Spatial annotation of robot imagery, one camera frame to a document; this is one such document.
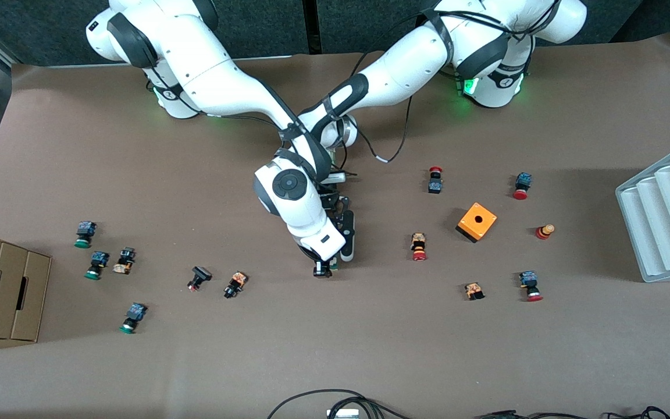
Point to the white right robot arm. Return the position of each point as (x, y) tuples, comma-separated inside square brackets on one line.
[(218, 75)]

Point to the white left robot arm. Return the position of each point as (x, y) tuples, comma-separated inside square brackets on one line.
[(405, 64)]

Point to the black square-head switch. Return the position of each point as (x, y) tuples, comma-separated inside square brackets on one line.
[(200, 273)]

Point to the small red yellow button head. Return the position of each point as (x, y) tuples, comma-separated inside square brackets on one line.
[(543, 233)]

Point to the black push button orange block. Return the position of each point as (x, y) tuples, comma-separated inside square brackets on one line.
[(236, 282)]

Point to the red mushroom button blue block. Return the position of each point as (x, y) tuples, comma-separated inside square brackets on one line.
[(528, 279), (523, 180)]

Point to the orange contact block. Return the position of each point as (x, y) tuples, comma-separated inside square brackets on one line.
[(474, 289)]

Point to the black vertical post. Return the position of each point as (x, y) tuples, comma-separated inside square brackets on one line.
[(312, 23)]

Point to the green mushroom push button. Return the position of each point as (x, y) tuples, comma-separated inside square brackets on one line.
[(85, 230), (97, 261), (135, 313)]

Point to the orange button enclosure box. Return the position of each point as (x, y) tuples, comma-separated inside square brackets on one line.
[(469, 224)]

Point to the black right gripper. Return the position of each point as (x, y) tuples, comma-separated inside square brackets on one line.
[(322, 269)]

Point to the red button black block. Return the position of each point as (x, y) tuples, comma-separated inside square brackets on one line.
[(435, 185)]

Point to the grey ribbed plastic tray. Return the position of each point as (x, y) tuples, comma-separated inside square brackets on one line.
[(660, 221)]

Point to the red button orange block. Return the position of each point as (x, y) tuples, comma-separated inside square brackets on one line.
[(419, 241)]

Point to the black selector switch orange block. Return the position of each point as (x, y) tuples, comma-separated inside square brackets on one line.
[(124, 262)]

